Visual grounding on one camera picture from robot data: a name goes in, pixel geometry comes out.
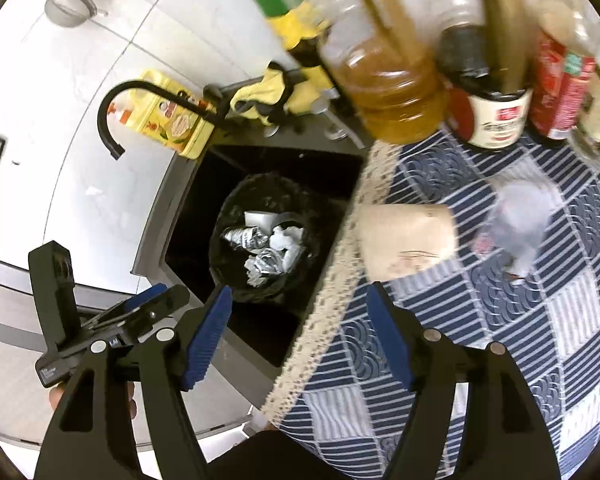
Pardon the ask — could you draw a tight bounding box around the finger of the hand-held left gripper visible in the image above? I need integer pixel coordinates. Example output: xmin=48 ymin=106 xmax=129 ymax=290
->
xmin=100 ymin=285 xmax=191 ymax=343
xmin=86 ymin=283 xmax=169 ymax=327

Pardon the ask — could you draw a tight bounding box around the person's left hand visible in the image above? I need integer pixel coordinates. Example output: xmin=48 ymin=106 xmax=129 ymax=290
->
xmin=47 ymin=382 xmax=140 ymax=423

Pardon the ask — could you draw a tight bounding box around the large oil jug brown handle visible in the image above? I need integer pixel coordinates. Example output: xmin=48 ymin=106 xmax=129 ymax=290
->
xmin=315 ymin=0 xmax=448 ymax=143

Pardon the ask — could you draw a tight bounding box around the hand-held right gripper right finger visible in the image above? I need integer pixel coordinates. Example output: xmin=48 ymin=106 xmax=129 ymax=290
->
xmin=366 ymin=281 xmax=563 ymax=480

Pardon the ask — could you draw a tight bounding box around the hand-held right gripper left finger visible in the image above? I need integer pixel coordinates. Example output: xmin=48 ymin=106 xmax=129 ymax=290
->
xmin=32 ymin=284 xmax=233 ymax=480

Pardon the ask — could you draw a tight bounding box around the yellow oil canister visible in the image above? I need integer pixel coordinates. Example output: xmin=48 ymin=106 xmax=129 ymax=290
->
xmin=117 ymin=70 xmax=216 ymax=161

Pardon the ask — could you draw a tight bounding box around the white crumpled tissue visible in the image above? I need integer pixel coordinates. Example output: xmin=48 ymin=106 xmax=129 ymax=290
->
xmin=270 ymin=225 xmax=306 ymax=267

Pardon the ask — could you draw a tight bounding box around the soy sauce jug white label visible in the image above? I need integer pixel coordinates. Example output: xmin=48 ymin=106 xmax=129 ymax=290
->
xmin=435 ymin=0 xmax=533 ymax=151

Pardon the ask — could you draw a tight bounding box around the green yellow label bottle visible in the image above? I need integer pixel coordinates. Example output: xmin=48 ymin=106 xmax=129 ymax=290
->
xmin=225 ymin=0 xmax=341 ymax=101

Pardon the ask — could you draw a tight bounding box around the brown paper cup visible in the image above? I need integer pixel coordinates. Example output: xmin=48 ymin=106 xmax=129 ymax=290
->
xmin=357 ymin=203 xmax=458 ymax=281

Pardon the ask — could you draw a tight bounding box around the blue white patterned tablecloth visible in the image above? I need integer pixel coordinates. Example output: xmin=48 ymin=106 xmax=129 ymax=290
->
xmin=262 ymin=125 xmax=600 ymax=480

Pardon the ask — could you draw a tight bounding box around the black sink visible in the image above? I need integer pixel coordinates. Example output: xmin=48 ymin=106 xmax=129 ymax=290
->
xmin=162 ymin=142 xmax=366 ymax=368

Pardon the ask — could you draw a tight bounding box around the foil wrapper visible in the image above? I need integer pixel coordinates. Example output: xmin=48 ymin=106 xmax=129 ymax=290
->
xmin=245 ymin=247 xmax=293 ymax=286
xmin=222 ymin=225 xmax=266 ymax=251

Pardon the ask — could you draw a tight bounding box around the black curved faucet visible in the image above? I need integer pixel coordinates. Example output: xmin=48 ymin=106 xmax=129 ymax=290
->
xmin=96 ymin=80 xmax=221 ymax=161

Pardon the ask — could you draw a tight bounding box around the yellow cloth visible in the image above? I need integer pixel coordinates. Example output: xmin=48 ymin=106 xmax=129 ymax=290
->
xmin=229 ymin=62 xmax=326 ymax=121

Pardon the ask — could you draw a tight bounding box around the red label sauce bottle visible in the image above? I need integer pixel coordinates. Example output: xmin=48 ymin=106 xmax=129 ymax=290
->
xmin=527 ymin=0 xmax=598 ymax=143

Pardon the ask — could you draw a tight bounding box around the clear plastic cup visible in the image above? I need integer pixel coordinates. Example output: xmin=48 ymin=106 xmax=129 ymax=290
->
xmin=472 ymin=180 xmax=556 ymax=286

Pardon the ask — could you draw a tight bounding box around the black trash bin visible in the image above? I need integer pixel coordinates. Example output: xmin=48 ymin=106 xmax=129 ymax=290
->
xmin=209 ymin=172 xmax=326 ymax=306

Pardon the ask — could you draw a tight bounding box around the metal mesh strainer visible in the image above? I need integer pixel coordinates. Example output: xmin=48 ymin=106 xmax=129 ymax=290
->
xmin=44 ymin=0 xmax=98 ymax=27

